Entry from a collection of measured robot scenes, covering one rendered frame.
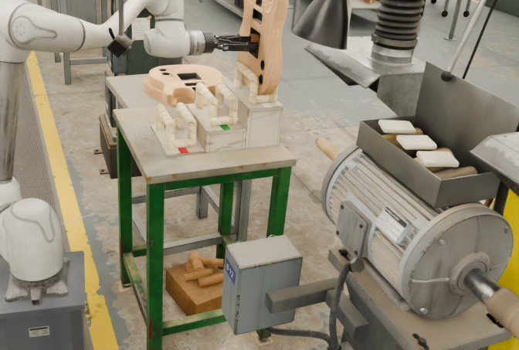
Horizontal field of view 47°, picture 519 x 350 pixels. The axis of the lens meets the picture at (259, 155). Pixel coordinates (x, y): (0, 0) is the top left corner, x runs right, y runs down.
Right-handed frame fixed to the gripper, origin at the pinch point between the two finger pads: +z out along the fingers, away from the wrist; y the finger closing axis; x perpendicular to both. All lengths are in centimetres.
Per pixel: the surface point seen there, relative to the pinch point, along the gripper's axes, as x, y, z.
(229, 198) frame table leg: -87, -30, 9
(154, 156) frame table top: -39, 12, -40
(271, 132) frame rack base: -31.6, 13.9, 5.6
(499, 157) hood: 21, 138, -12
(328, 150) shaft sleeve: -5, 81, -10
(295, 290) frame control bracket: -28, 108, -29
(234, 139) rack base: -33.4, 14.0, -9.5
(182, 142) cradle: -34.5, 11.3, -29.0
